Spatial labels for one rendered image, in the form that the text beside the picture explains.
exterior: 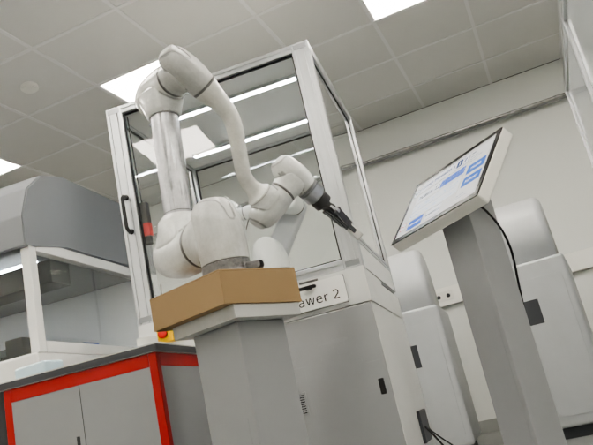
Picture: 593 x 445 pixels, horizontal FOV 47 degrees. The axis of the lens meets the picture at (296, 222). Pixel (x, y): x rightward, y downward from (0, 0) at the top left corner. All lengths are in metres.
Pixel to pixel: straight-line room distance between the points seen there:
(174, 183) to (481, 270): 1.08
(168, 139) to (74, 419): 1.00
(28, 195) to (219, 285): 1.52
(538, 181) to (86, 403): 4.38
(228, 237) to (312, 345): 0.82
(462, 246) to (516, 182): 3.55
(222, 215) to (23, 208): 1.29
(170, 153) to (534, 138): 4.15
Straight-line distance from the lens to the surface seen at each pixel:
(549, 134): 6.07
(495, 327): 2.38
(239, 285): 1.96
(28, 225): 3.18
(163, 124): 2.44
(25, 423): 2.62
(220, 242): 2.09
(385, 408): 2.71
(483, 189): 2.24
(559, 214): 5.90
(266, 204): 2.46
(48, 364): 2.60
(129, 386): 2.39
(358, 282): 2.74
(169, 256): 2.26
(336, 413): 2.74
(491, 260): 2.40
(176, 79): 2.42
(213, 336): 2.05
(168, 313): 2.09
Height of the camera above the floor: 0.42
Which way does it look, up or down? 16 degrees up
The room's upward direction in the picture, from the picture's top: 13 degrees counter-clockwise
